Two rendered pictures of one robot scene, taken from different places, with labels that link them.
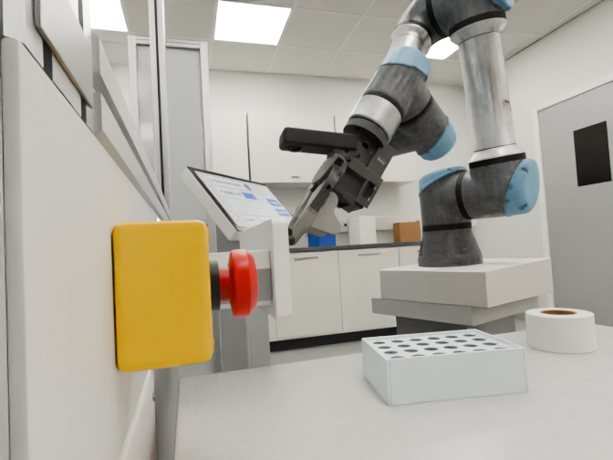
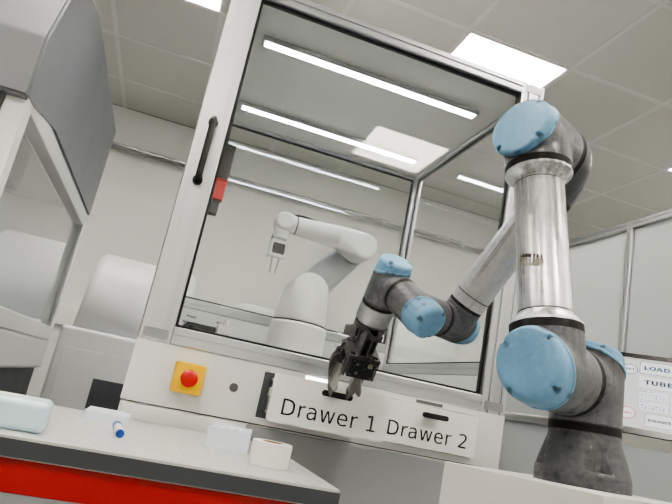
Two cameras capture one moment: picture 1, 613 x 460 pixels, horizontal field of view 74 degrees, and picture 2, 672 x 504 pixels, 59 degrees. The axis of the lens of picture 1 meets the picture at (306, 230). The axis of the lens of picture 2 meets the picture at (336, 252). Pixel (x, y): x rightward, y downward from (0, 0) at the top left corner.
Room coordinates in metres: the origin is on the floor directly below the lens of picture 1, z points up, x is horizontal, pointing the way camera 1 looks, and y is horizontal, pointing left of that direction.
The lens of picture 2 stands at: (0.57, -1.39, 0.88)
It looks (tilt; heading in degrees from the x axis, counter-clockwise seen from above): 14 degrees up; 92
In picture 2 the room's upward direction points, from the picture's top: 12 degrees clockwise
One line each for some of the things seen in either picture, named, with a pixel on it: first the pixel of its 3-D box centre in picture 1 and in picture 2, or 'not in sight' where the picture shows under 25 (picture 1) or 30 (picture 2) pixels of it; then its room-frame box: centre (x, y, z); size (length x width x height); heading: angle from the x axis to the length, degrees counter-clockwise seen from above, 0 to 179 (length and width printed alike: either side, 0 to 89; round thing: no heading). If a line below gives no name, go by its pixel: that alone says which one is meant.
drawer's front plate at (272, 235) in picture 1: (259, 265); (329, 408); (0.58, 0.07, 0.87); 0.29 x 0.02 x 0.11; 16
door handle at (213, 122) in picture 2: not in sight; (206, 148); (0.14, 0.05, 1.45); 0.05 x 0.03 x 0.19; 106
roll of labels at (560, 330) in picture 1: (559, 329); (270, 453); (0.49, -0.29, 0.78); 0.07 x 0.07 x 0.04
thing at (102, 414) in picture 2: not in sight; (108, 415); (0.12, -0.06, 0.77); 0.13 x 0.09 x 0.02; 107
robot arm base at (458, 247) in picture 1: (448, 244); (582, 454); (1.00, -0.35, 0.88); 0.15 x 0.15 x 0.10
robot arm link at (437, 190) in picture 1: (446, 196); (585, 383); (1.00, -0.35, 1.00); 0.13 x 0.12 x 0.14; 43
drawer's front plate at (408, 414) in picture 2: not in sight; (427, 427); (0.85, 0.28, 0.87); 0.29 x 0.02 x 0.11; 16
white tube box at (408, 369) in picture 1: (437, 362); (229, 437); (0.39, -0.12, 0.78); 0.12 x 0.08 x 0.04; 96
